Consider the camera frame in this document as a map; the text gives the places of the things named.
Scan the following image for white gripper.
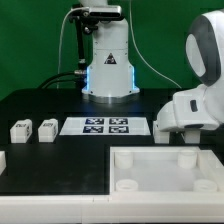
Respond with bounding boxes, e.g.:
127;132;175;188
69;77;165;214
157;84;221;131

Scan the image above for white square tabletop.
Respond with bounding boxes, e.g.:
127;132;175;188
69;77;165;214
110;146;220;193

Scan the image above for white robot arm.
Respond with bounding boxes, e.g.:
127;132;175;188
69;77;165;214
79;0;224;132

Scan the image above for white right fence block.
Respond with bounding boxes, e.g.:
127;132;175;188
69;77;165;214
198;150;224;192

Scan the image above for white fence block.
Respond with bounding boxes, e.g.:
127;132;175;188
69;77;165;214
198;150;224;192
0;151;6;176

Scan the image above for white front fence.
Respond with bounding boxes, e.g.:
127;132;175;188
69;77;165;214
0;192;224;224

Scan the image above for white marker sheet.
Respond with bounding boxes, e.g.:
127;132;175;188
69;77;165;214
60;117;151;136

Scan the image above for white left fence block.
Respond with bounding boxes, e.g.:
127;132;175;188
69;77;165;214
0;151;6;176

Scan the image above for black cables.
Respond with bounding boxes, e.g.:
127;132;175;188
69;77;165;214
37;70;88;90

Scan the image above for black camera stand pole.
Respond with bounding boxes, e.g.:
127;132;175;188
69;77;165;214
75;18;87;89

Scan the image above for black camera on stand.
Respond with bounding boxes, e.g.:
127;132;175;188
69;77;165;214
71;5;122;21

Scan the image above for white cable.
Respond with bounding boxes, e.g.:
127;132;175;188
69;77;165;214
56;7;88;88

